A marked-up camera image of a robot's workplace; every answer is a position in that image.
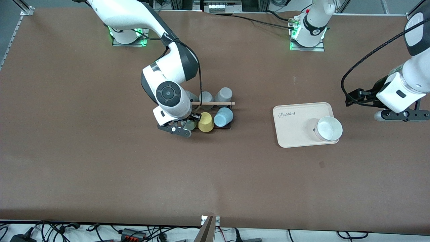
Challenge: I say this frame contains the black left camera bracket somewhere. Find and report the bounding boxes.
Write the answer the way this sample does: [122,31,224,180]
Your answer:
[382,109,430,121]

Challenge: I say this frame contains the black camera bracket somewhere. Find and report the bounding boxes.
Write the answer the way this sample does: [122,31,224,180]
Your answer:
[382,109,430,121]
[157,123,188,136]

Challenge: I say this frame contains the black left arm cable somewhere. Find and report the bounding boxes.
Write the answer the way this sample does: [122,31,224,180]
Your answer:
[341,20,430,101]

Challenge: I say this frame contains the black table cable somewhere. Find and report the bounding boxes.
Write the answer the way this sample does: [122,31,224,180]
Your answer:
[215,12,292,30]

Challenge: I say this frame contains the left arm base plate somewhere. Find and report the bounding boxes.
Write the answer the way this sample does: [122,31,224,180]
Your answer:
[290,15,325,52]

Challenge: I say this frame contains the black box orange connectors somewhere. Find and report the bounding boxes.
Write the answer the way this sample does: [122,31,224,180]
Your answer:
[120,228,147,242]

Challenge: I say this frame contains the beige plastic tray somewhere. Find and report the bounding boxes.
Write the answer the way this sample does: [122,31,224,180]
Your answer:
[273,102,340,148]

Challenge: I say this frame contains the black power adapter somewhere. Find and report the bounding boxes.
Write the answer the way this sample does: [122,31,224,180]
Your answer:
[9,233,37,242]

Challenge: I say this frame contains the yellow cup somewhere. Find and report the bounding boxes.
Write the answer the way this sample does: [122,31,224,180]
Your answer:
[198,112,214,133]

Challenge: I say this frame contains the white bowl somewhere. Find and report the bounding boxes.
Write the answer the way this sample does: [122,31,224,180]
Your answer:
[314,116,343,142]

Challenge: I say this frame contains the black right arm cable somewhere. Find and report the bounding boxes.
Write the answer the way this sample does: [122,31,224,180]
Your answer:
[141,34,203,116]

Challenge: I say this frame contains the black wire cup rack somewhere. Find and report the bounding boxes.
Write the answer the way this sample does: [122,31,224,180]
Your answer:
[191,103,233,131]

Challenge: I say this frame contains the black right camera bracket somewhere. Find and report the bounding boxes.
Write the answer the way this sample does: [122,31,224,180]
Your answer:
[157,123,188,136]

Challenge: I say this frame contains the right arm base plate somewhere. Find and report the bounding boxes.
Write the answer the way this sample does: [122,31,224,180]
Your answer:
[112,29,148,47]

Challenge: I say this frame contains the light blue cup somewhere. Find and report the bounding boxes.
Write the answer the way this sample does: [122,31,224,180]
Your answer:
[214,107,234,127]

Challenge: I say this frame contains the white power strip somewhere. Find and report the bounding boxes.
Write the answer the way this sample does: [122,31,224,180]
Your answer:
[208,2,242,13]

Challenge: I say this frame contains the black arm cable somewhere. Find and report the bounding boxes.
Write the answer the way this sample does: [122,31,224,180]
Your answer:
[341,20,430,101]
[141,34,203,116]

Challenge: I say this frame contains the aluminium table edge rail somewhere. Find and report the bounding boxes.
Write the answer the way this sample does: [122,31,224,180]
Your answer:
[0,7,34,71]

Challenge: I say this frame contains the small white bracket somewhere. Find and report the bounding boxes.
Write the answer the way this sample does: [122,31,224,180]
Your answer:
[201,215,220,226]

